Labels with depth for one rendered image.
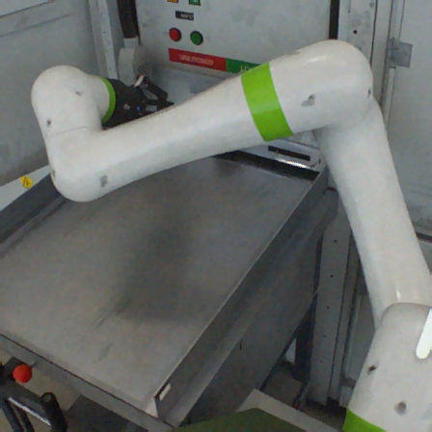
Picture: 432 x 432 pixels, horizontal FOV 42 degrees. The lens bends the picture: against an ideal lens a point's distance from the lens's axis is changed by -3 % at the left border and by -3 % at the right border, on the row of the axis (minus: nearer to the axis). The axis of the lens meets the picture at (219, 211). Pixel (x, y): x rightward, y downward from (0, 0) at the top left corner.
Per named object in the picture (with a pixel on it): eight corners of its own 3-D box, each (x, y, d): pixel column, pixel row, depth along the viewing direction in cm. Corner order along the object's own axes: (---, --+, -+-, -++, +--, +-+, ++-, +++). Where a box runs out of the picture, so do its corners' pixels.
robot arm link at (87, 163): (253, 77, 93) (235, 63, 82) (274, 147, 92) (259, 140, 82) (65, 148, 103) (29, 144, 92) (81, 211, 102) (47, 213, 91)
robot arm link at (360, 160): (470, 379, 90) (373, 93, 105) (479, 388, 75) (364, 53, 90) (393, 399, 93) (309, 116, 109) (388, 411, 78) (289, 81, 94)
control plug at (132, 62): (140, 119, 140) (130, 52, 129) (124, 115, 142) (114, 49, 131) (158, 105, 145) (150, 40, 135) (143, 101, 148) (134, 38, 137)
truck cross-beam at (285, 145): (328, 175, 133) (330, 152, 130) (140, 124, 156) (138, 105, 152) (336, 164, 137) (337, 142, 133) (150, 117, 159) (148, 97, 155)
